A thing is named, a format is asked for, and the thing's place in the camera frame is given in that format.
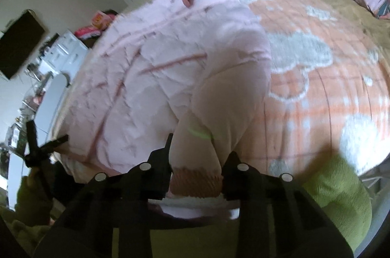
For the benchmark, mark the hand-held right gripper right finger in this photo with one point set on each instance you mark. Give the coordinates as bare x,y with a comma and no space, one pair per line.
231,178

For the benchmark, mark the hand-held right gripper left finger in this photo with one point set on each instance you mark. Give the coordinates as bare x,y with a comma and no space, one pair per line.
160,175

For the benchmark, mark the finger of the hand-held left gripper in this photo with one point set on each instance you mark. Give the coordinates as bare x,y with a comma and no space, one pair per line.
51,144
32,139

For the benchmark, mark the pink quilted jacket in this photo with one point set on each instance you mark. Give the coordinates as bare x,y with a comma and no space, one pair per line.
146,69

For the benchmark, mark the person's left forearm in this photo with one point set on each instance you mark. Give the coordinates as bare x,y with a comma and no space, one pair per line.
30,203

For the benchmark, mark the pink clothes pile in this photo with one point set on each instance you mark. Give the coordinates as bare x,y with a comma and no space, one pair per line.
100,21

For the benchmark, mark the white desk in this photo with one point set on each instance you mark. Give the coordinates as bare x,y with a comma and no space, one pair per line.
15,185

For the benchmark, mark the white chair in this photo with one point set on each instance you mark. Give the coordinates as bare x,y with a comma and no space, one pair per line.
51,99

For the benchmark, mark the white dresser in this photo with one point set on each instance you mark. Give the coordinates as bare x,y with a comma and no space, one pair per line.
67,48

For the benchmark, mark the person's green fleece clothing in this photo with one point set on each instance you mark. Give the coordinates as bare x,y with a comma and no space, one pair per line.
335,191

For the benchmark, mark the orange and white blanket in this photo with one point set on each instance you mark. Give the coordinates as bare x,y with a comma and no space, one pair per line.
320,93

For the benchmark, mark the white metal rack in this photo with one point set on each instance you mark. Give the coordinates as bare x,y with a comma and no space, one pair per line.
373,180

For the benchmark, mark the black wall television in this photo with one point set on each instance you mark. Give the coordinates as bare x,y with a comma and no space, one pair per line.
18,44

